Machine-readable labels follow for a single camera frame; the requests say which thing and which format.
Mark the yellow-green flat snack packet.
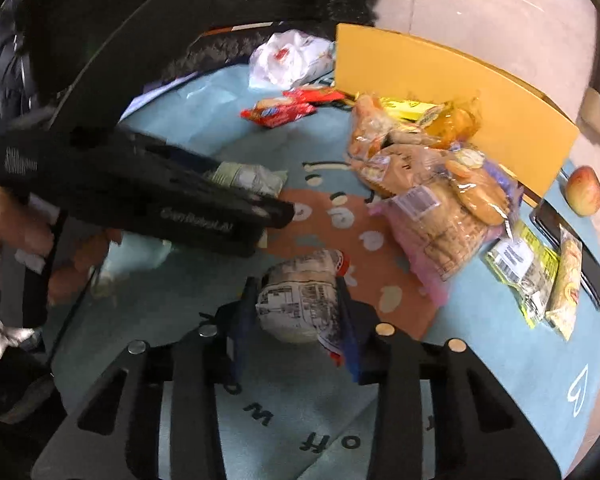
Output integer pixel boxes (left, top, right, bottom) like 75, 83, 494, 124
380, 96, 443, 123

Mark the white paper sheet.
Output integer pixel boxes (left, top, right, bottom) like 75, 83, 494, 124
122, 72, 201, 116

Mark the rice cracker bar packet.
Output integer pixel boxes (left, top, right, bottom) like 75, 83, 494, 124
545, 227, 585, 341

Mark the red yellow apple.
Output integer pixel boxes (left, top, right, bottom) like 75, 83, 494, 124
565, 165, 600, 217

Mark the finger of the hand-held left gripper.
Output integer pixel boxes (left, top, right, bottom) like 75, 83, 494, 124
230, 192, 297, 231
122, 132, 226, 177

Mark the small yellow-green snack packet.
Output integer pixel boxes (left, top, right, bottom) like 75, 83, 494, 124
482, 220, 561, 328

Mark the red snack packet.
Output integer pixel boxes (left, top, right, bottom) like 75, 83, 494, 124
240, 97, 317, 128
284, 85, 351, 106

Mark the green clear snack packet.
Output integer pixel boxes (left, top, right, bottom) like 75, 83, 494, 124
207, 160, 288, 198

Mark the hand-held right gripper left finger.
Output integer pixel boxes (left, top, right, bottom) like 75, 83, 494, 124
35, 277, 258, 480

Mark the white printed puffy snack packet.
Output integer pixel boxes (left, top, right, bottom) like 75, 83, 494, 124
255, 249, 351, 363

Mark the black smartphone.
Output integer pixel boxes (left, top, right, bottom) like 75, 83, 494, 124
529, 199, 600, 311

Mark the clear bread slice packet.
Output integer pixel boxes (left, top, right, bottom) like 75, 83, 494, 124
347, 92, 396, 161

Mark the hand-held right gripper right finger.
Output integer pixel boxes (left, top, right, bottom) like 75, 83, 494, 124
336, 280, 562, 480

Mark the orange clear snack packet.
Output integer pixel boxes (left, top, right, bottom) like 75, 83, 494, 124
425, 97, 481, 148

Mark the white printed plastic bag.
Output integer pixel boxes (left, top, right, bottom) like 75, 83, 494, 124
249, 30, 337, 92

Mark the dark carved wooden furniture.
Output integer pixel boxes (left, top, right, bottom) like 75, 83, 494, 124
0, 0, 381, 126

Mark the clear orange-print bun packet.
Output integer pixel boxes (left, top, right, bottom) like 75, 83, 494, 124
445, 145, 523, 228

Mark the yellow cardboard box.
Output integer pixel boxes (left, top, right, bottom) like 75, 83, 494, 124
334, 22, 581, 206

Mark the cardboard corner protector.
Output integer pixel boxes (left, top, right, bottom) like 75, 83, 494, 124
577, 87, 600, 136

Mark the person's left hand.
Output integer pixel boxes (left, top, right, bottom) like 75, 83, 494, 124
0, 182, 123, 305

